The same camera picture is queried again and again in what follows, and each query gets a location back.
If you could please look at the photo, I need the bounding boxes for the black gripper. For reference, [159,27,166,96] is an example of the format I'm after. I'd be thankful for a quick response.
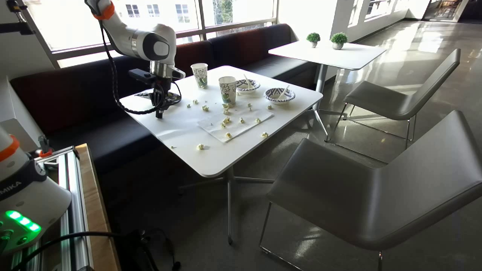
[151,74,175,120]

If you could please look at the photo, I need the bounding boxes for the black floor cable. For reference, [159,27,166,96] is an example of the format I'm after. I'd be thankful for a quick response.
[10,230,123,271]

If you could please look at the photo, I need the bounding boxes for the white side table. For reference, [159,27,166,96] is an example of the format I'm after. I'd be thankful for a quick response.
[267,39,389,143]

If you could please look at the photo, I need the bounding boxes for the patterned white paper cup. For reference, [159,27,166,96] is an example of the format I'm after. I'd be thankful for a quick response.
[217,75,239,108]
[190,61,210,90]

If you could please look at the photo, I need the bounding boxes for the small green potted plant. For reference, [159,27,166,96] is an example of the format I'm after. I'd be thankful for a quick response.
[330,30,350,51]
[306,31,323,49]

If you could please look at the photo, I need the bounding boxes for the large grey lounge chair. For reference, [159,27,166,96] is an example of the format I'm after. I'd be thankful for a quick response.
[258,110,482,271]

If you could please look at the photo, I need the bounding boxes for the metal table pedestal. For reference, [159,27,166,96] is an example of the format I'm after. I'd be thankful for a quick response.
[180,167,276,247]

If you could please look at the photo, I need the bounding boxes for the grey chair with metal legs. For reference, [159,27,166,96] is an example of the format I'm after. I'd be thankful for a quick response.
[326,46,463,150]

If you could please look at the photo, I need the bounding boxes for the black stand base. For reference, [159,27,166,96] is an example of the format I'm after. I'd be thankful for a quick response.
[118,227,183,271]

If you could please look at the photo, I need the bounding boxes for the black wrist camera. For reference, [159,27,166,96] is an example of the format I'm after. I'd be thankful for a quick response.
[127,66,159,84]

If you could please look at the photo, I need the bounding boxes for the dark window frame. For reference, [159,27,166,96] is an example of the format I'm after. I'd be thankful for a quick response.
[20,0,281,69]

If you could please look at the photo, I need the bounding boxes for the grey bowl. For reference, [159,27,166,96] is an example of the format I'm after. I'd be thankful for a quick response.
[264,86,297,105]

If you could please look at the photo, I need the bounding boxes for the wooden stand board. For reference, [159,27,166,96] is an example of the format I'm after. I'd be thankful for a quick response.
[74,141,124,271]

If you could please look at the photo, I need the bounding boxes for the white square table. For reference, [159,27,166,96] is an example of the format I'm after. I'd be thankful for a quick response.
[10,22,323,162]

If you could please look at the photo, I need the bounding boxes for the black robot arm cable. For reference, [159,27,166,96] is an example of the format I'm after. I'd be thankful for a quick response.
[98,21,186,117]

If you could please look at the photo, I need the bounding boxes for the black mounting bracket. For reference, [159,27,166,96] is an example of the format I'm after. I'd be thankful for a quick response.
[0,0,34,36]

